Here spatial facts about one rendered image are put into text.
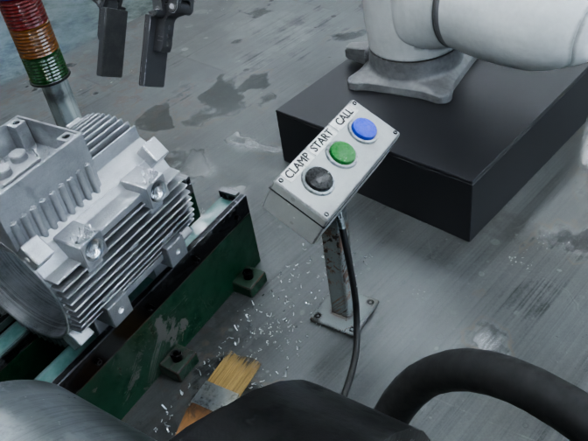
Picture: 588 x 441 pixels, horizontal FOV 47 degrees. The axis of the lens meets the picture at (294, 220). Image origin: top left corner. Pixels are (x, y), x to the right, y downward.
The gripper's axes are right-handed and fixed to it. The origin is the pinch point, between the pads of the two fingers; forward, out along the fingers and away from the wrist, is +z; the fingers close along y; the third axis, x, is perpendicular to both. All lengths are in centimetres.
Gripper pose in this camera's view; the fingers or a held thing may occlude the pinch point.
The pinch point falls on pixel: (132, 51)
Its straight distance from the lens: 73.6
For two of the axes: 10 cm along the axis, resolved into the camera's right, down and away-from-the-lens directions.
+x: 5.2, -1.4, 8.4
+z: -1.6, 9.5, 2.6
